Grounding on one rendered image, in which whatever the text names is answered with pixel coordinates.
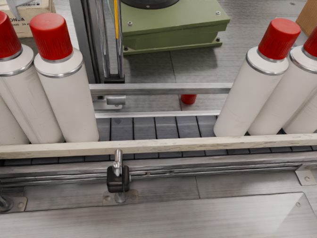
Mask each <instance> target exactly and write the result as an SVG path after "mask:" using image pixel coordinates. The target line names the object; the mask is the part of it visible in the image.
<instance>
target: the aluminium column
mask: <svg viewBox="0 0 317 238"><path fill-rule="evenodd" d="M87 4H88V11H89V19H90V26H91V34H92V44H93V50H94V56H95V62H96V66H97V70H98V74H99V77H100V84H104V68H103V61H102V54H101V46H100V36H99V28H98V20H97V13H96V6H95V0H87ZM69 5H70V9H71V14H72V18H73V23H74V27H75V33H76V37H77V42H78V46H79V51H80V52H81V53H82V54H83V57H84V64H85V69H86V73H87V78H88V83H89V84H98V80H97V76H96V73H95V69H94V66H93V61H92V55H91V49H90V42H89V36H88V29H87V22H86V14H85V8H84V1H83V0H69ZM103 7H104V0H103ZM104 17H105V9H104ZM105 26H106V18H105ZM106 31H107V28H106ZM106 36H107V32H106ZM107 40H108V37H107ZM107 45H108V41H107ZM108 54H109V51H108ZM108 58H109V57H108ZM109 64H110V61H109ZM109 68H110V65H109ZM110 73H111V70H110ZM91 97H92V101H93V102H106V95H102V99H100V96H91Z"/></svg>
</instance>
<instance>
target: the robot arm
mask: <svg viewBox="0 0 317 238"><path fill-rule="evenodd" d="M33 1H34V0H6V2H7V4H8V7H9V9H10V11H11V13H12V14H13V15H14V17H15V18H16V19H17V20H21V19H20V15H19V12H18V10H17V7H19V6H22V5H25V4H27V3H30V2H33ZM132 1H134V2H137V3H141V4H159V3H163V2H166V1H168V0H132Z"/></svg>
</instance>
